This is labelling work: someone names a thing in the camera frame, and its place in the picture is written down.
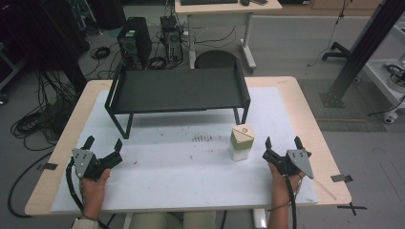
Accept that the small black computer tower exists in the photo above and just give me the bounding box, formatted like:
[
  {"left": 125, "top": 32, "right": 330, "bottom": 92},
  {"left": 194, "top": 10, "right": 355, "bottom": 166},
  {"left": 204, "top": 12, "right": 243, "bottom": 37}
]
[{"left": 160, "top": 15, "right": 184, "bottom": 65}]

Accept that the large black computer tower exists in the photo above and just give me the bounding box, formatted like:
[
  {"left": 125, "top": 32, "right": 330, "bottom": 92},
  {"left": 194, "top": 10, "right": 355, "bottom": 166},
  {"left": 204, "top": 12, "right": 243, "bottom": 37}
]
[{"left": 117, "top": 16, "right": 153, "bottom": 70}]

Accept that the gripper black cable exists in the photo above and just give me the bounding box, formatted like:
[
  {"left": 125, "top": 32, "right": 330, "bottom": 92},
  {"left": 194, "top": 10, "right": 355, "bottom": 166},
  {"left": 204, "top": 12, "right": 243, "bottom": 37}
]
[
  {"left": 65, "top": 157, "right": 84, "bottom": 212},
  {"left": 284, "top": 175, "right": 298, "bottom": 229}
]

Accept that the white wheeled cart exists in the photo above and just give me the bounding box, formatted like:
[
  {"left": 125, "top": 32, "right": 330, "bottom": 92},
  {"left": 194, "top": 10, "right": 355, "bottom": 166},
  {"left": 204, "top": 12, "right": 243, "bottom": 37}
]
[{"left": 362, "top": 18, "right": 405, "bottom": 125}]

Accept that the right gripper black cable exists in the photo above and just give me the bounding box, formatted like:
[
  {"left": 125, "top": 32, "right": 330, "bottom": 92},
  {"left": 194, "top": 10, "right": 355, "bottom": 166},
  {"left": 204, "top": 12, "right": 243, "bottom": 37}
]
[{"left": 284, "top": 175, "right": 298, "bottom": 229}]

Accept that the black curtain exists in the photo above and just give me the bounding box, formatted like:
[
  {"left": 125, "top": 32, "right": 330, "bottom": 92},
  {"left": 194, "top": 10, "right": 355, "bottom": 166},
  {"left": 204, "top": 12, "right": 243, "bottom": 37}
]
[{"left": 0, "top": 0, "right": 91, "bottom": 94}]

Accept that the person's right hand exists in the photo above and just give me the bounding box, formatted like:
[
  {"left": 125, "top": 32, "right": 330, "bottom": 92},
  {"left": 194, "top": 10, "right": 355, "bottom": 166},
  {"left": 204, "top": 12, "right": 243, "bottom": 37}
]
[{"left": 267, "top": 162, "right": 304, "bottom": 207}]

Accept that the round black stool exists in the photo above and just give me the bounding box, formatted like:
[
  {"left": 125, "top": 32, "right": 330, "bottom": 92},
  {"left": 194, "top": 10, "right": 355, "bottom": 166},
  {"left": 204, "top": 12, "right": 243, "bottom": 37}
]
[{"left": 194, "top": 50, "right": 239, "bottom": 70}]

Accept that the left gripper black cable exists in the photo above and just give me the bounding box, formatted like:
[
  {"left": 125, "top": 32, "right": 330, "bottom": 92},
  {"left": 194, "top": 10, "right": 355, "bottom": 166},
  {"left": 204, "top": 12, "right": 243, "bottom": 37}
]
[{"left": 65, "top": 157, "right": 84, "bottom": 212}]

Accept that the black metal shelf rack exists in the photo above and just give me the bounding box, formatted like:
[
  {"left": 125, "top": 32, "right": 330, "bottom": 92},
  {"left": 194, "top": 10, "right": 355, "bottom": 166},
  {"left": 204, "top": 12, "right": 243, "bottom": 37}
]
[{"left": 104, "top": 59, "right": 252, "bottom": 140}]

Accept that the black tape strip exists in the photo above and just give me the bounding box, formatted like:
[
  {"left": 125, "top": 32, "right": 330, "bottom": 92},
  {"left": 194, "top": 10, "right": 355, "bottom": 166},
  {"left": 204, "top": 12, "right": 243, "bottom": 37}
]
[
  {"left": 36, "top": 162, "right": 59, "bottom": 172},
  {"left": 330, "top": 174, "right": 354, "bottom": 184}
]

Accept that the person's left hand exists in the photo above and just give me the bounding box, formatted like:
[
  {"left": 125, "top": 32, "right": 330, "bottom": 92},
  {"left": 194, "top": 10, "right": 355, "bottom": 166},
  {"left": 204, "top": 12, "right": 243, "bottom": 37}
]
[{"left": 79, "top": 168, "right": 111, "bottom": 208}]

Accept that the white table mat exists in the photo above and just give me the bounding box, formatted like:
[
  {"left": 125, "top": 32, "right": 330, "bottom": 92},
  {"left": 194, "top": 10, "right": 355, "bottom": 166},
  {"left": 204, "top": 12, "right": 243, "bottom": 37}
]
[{"left": 50, "top": 86, "right": 319, "bottom": 214}]

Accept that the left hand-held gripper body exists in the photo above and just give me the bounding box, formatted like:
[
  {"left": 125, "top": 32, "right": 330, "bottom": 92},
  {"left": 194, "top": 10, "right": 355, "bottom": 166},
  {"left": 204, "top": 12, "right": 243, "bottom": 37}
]
[{"left": 70, "top": 147, "right": 124, "bottom": 180}]

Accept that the white table leg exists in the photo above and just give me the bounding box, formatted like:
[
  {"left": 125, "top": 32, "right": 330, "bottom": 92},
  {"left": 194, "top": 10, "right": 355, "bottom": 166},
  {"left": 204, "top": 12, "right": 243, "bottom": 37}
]
[{"left": 252, "top": 208, "right": 268, "bottom": 229}]

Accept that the light wooden desk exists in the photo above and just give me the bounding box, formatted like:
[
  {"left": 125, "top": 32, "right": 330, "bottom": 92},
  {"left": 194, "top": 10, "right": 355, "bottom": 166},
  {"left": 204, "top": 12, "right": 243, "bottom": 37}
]
[{"left": 174, "top": 0, "right": 284, "bottom": 71}]

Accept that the coiled black cable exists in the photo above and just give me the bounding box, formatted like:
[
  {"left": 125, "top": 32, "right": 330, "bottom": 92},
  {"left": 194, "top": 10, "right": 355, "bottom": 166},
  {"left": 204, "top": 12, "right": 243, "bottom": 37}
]
[
  {"left": 90, "top": 46, "right": 112, "bottom": 60},
  {"left": 146, "top": 55, "right": 168, "bottom": 70}
]

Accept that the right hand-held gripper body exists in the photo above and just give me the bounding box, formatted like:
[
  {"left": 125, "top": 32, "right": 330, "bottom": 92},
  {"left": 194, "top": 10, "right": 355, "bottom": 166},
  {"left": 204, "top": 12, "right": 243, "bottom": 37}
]
[{"left": 262, "top": 148, "right": 315, "bottom": 180}]

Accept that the black keyboard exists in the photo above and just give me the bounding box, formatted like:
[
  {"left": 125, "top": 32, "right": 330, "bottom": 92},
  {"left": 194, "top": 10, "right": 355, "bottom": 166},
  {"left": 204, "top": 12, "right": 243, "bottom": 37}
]
[{"left": 180, "top": 0, "right": 239, "bottom": 7}]

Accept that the green and white container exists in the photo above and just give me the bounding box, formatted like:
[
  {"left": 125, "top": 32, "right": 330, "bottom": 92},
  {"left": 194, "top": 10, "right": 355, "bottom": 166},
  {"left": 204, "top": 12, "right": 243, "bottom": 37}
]
[{"left": 228, "top": 124, "right": 256, "bottom": 162}]

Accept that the tangle of black floor cables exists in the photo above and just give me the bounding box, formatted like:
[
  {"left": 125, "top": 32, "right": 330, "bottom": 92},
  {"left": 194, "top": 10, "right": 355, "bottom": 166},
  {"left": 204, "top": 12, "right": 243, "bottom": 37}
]
[{"left": 9, "top": 68, "right": 84, "bottom": 152}]

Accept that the black tape cross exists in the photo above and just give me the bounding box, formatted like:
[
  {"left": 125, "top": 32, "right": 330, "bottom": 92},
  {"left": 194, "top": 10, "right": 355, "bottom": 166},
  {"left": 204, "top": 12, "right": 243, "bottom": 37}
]
[{"left": 336, "top": 201, "right": 368, "bottom": 217}]

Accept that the black stand foot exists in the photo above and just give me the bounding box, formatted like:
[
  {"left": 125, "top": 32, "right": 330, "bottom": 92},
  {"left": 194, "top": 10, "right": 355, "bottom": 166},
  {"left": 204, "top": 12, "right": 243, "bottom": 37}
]
[{"left": 321, "top": 41, "right": 352, "bottom": 62}]

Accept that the black metal post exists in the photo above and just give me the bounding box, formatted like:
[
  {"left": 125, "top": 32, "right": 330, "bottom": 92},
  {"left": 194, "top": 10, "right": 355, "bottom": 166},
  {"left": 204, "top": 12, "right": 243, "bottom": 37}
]
[{"left": 319, "top": 0, "right": 405, "bottom": 109}]

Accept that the thick black floor cable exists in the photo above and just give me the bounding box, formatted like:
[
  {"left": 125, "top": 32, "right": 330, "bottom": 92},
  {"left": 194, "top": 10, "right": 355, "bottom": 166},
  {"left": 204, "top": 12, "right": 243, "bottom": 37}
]
[{"left": 7, "top": 151, "right": 53, "bottom": 219}]

